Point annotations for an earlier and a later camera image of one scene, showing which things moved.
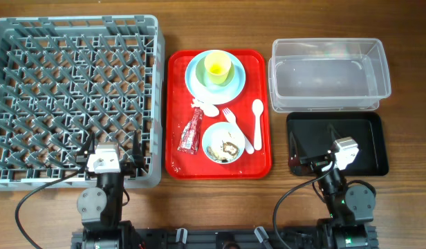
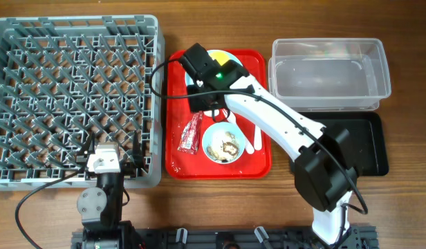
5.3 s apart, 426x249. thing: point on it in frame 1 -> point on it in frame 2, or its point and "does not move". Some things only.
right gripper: x=313 y=163 -> x=196 y=106
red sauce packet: x=190 y=139 does not move
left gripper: x=128 y=169 does not move
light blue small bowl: x=223 y=142 does not move
